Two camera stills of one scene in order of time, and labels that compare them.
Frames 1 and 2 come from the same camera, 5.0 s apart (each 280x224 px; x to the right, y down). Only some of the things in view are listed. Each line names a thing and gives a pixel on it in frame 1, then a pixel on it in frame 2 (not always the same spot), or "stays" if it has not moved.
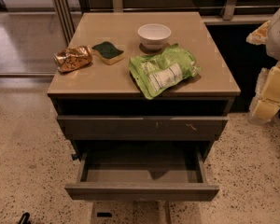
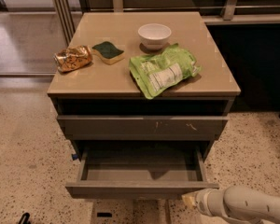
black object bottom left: (24, 218) stays
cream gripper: (279, 36) -> (203, 202)
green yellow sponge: (107, 52) stays
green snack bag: (155, 74) stays
